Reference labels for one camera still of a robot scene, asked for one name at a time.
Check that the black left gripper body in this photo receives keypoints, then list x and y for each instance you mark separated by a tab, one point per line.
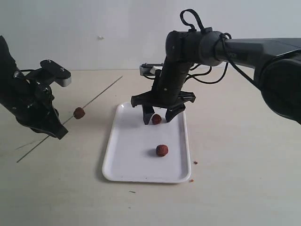
28	100

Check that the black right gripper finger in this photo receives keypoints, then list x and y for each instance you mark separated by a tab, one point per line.
148	112
171	113

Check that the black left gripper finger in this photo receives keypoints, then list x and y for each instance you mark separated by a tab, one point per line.
52	127

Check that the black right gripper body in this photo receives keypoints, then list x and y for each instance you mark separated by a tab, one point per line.
166	89

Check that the brown meatball top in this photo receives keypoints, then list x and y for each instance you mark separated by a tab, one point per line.
156	119

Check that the brown meatball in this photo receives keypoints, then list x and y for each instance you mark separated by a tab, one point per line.
162	150
78	113
156	119

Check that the thin metal skewer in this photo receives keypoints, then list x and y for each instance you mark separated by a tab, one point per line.
91	101

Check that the brown meatball bottom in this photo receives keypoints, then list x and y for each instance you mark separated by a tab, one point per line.
162	150

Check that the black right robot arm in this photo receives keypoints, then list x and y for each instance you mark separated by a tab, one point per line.
276	63

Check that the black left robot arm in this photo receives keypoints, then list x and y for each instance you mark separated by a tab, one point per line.
8	65

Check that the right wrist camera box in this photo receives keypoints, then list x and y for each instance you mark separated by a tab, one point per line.
147	69

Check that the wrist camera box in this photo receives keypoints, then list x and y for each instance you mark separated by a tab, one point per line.
53	72
147	69

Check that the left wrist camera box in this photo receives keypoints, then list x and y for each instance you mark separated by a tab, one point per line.
53	72

